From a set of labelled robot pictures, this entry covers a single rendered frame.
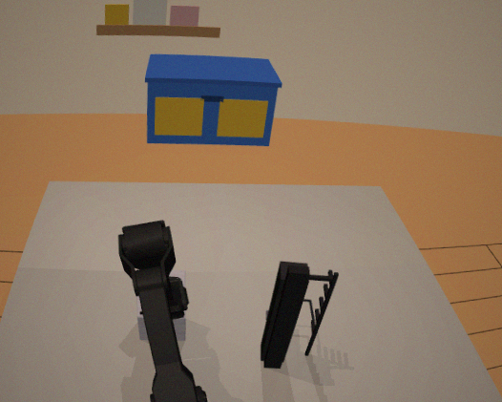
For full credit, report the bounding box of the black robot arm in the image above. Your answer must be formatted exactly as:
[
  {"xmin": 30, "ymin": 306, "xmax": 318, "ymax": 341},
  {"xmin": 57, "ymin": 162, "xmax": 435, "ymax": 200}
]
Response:
[{"xmin": 118, "ymin": 220, "xmax": 208, "ymax": 402}]

